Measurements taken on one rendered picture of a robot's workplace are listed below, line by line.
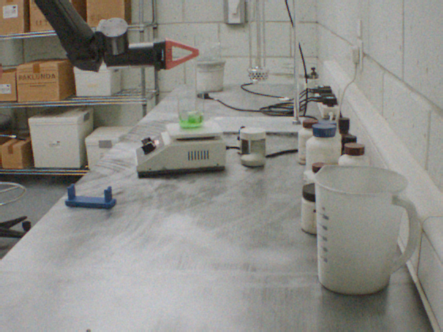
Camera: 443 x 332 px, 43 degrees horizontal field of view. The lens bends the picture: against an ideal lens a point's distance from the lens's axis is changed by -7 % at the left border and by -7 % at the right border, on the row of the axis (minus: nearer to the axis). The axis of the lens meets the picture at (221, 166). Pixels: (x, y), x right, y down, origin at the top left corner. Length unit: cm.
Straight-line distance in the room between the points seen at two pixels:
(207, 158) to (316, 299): 61
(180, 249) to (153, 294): 15
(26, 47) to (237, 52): 144
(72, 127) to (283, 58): 137
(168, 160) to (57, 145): 243
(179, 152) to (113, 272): 50
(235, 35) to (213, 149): 248
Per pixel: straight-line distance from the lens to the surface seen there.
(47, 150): 375
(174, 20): 382
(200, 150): 133
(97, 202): 115
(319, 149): 118
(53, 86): 363
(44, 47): 407
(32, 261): 95
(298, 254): 93
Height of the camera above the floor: 114
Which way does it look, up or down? 16 degrees down
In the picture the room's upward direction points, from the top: 1 degrees counter-clockwise
